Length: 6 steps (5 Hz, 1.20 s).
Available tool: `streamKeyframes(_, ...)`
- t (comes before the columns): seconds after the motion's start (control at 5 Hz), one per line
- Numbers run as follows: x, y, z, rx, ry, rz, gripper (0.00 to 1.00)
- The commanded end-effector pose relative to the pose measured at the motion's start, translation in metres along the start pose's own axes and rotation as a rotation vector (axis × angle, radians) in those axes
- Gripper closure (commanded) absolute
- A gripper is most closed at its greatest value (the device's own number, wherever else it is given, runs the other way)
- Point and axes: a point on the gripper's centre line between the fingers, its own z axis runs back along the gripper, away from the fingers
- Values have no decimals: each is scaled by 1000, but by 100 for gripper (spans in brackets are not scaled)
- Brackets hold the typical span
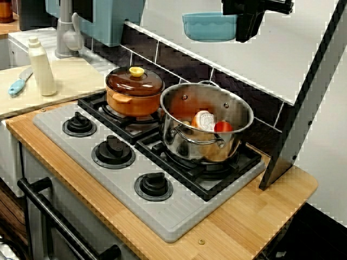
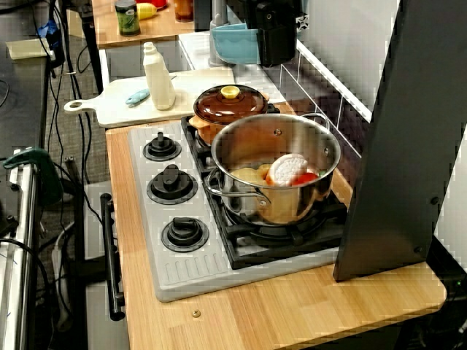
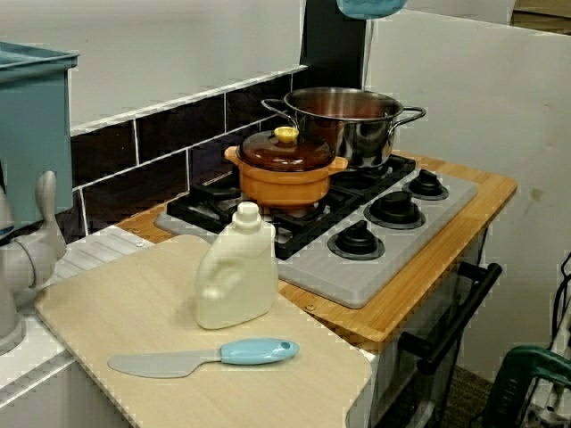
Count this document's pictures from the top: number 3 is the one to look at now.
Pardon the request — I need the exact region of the brown cardboard box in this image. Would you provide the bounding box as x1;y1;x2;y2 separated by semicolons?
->
510;0;571;32

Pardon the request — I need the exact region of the stainless steel pot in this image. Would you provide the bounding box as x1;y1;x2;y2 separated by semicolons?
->
261;86;427;171

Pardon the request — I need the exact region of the dark side panel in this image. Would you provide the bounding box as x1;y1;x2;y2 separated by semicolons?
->
299;0;370;90

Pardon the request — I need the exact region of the grey toy faucet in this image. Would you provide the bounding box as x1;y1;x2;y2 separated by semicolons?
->
0;169;68;356

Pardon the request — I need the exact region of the grey stove plate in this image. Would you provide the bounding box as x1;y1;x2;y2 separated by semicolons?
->
154;167;479;309

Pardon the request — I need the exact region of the cream plastic bottle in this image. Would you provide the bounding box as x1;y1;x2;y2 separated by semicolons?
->
194;201;280;330

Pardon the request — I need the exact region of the black burner grate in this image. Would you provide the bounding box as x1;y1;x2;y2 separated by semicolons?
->
329;153;418;197
166;171;358;262

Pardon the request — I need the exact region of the black oven door handle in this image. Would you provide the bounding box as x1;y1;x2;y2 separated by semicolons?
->
398;261;503;376

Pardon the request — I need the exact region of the white oven cabinet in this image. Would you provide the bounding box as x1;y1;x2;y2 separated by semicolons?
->
347;222;492;428

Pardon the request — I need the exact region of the brown lid yellow knob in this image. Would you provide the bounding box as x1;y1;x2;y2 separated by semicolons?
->
235;126;336;173

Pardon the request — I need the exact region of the teal plastic bin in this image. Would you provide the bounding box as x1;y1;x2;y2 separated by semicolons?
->
0;40;81;228

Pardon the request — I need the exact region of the light wooden cutting board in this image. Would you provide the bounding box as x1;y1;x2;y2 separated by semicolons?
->
34;234;374;428

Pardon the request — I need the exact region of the green metal clamp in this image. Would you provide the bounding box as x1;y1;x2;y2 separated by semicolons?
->
484;346;571;428

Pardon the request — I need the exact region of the light blue bowl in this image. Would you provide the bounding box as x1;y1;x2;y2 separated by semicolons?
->
335;0;408;20

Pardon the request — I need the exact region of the black cable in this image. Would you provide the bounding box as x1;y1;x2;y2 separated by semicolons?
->
550;251;571;358

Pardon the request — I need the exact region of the black stove knob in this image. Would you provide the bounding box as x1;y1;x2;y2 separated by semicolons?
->
363;190;427;230
327;219;385;260
401;169;450;201

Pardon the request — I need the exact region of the orange toy pot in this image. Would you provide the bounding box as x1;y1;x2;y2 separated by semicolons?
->
223;146;349;210

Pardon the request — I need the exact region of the black tile backsplash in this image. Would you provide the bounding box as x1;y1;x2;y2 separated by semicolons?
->
57;64;309;246

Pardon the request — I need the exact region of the grey knife blue handle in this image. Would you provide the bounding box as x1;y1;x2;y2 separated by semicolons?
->
106;337;301;380

